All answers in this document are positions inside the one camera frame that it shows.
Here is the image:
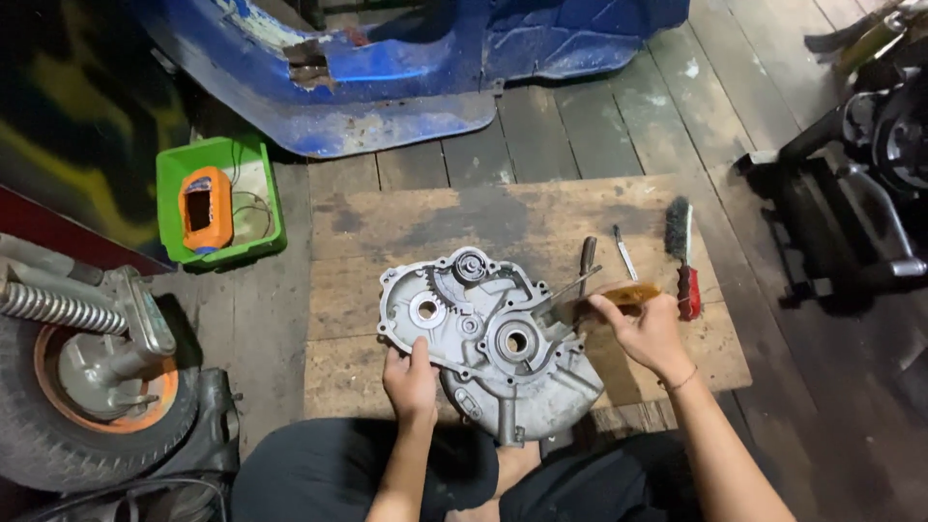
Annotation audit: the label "person's left hand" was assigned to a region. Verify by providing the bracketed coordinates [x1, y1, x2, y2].
[382, 335, 441, 424]

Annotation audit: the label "person's right hand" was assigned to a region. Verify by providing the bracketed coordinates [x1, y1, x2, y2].
[587, 291, 690, 380]

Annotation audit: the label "amber handled screwdriver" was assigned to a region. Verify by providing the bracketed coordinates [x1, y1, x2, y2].
[540, 281, 663, 326]

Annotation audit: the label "grey metal engine crankcase cover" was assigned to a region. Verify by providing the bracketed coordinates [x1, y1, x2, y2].
[377, 246, 606, 448]

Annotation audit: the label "person's black trousers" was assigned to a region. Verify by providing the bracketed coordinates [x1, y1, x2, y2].
[231, 416, 762, 522]

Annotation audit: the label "worn wooden board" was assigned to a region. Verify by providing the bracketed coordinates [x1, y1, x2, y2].
[303, 173, 754, 421]

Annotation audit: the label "dark scooter engine casing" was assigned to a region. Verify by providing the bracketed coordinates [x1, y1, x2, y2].
[145, 367, 243, 522]

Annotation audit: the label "green plastic tray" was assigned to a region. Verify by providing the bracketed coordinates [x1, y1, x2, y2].
[155, 135, 288, 272]

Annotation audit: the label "black motorcycle engine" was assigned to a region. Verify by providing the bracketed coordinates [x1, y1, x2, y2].
[732, 0, 928, 317]

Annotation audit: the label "orange cut plastic jug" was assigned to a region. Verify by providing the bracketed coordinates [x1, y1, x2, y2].
[177, 166, 235, 255]

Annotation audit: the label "blue scooter body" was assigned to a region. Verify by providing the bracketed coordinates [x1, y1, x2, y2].
[129, 0, 691, 160]

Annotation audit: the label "scooter wheel with orange rim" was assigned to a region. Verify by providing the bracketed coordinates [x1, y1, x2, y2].
[0, 312, 201, 494]

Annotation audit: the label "silver coil shock absorber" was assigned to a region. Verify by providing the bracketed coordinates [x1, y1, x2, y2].
[0, 280, 130, 336]

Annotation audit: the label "thin wrist bracelet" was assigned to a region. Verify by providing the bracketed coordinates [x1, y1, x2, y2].
[658, 364, 699, 393]

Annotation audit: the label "red handled wire brush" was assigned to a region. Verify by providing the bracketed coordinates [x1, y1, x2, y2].
[663, 196, 703, 322]

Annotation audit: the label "dark handled screwdriver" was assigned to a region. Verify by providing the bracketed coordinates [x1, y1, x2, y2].
[577, 235, 598, 298]

